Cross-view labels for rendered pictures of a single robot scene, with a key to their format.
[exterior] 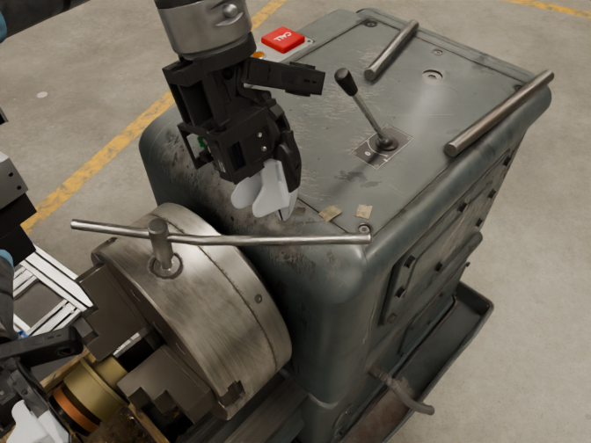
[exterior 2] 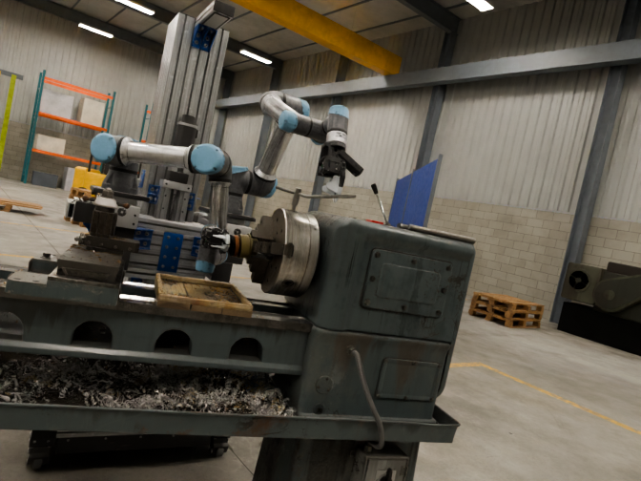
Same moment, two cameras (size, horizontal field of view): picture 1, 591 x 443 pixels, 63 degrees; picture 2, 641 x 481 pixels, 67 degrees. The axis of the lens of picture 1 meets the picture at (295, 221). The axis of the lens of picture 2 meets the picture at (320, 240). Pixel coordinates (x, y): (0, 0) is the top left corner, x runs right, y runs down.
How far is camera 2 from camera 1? 147 cm
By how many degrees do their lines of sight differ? 52
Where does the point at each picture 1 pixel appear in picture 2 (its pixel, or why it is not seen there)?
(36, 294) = not seen: hidden behind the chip
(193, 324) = (291, 219)
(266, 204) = (331, 185)
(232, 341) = (299, 230)
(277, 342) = (313, 248)
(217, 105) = (329, 154)
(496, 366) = not seen: outside the picture
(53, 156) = not seen: hidden behind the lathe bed
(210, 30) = (335, 136)
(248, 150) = (332, 165)
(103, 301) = (265, 223)
